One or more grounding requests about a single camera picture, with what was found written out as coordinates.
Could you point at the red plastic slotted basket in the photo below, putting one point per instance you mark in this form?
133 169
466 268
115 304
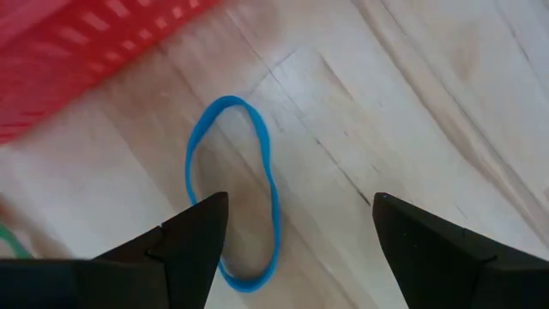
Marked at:
64 51

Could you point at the blue rubber band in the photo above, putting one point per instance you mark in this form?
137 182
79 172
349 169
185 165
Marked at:
264 143

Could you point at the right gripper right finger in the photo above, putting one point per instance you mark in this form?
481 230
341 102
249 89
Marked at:
450 274

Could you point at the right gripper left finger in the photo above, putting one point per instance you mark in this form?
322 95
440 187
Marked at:
180 266

